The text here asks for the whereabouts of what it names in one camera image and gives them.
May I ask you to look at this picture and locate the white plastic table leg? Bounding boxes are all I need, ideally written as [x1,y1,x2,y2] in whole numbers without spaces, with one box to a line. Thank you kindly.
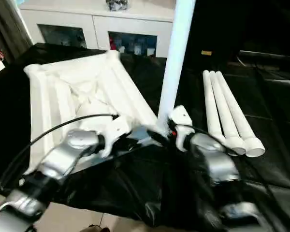
[209,70,247,156]
[202,70,227,146]
[215,70,266,158]
[157,0,197,136]

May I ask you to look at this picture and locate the white plastic table top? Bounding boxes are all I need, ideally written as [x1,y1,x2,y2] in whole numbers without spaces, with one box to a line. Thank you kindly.
[23,49,170,175]

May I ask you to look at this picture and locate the black mat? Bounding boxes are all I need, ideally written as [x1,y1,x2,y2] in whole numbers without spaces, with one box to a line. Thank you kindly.
[0,43,290,232]

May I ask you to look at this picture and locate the dark rounded object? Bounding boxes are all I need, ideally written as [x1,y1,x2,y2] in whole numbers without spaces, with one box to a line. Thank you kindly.
[87,224,110,232]

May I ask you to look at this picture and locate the white cabinet with glass doors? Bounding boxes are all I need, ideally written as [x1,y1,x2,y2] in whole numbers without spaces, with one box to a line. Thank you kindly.
[19,0,175,58]

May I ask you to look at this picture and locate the dark grey curtain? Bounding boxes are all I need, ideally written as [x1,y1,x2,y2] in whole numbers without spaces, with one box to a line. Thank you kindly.
[0,0,27,62]

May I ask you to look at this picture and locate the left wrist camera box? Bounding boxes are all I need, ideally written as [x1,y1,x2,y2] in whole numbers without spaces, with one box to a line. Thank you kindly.
[100,116,133,158]

